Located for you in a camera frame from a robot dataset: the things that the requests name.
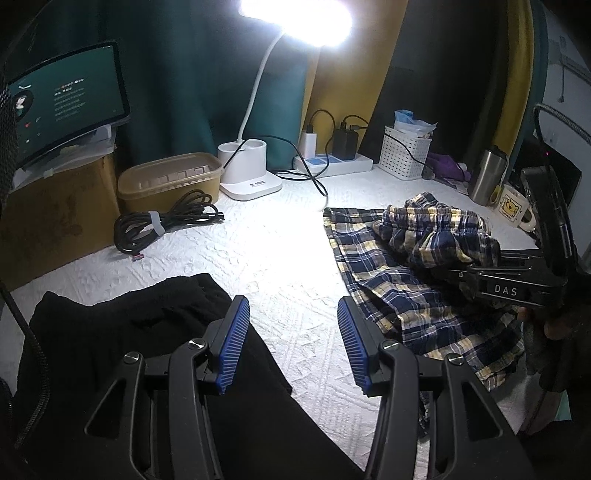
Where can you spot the white textured table cover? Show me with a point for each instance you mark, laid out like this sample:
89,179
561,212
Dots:
258,258

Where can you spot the black charger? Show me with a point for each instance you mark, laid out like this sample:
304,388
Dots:
345,145

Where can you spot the brown plastic container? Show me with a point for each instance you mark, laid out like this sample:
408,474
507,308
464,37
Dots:
171,184

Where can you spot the green curtain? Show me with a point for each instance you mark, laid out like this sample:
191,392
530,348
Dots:
184,69
539,69

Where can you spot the purple cloth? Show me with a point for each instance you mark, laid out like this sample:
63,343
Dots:
445,167

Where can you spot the white plastic basket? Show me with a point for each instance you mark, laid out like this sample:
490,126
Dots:
401,159

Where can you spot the yellow curtain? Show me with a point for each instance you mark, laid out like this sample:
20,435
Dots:
515,69
332,92

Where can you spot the steel tumbler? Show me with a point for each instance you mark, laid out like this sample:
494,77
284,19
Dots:
487,177

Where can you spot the black pants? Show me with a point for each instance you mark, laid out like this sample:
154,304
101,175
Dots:
115,323

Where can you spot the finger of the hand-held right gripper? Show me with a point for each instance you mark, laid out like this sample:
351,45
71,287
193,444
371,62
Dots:
457,279

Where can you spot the black mesh object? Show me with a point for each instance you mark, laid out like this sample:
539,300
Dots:
7,138

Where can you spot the person's right hand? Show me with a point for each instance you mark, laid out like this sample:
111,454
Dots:
561,330

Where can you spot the black tablet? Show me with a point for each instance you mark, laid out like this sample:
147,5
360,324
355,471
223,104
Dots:
69,101

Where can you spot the blue plastic bag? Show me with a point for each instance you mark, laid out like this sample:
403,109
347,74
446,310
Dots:
411,122

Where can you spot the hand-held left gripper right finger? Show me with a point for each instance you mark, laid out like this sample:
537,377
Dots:
353,346

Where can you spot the white desk lamp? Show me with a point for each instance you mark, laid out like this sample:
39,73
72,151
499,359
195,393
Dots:
249,182

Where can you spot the white bear print mug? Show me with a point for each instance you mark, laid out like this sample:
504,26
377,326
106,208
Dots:
510,205

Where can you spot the black monitor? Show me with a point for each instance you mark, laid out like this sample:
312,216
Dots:
568,170

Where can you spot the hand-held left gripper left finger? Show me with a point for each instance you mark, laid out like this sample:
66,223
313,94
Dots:
233,346

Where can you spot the white power strip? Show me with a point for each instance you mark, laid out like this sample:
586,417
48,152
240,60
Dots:
351,165

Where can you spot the cardboard box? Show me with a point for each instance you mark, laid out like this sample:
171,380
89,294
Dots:
55,217

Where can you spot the white charger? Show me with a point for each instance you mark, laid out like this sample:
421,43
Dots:
308,144

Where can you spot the blue yellow plaid pants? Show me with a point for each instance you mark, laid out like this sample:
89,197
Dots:
415,318

